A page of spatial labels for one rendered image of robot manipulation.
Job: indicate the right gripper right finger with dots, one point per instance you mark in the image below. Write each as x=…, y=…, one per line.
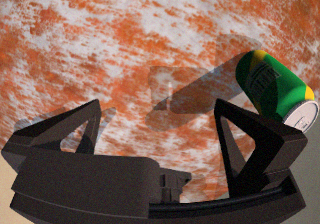
x=277, y=146

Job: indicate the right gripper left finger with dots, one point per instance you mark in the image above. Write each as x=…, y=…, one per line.
x=49, y=133

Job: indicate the green drink can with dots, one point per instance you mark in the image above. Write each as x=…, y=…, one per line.
x=275, y=91

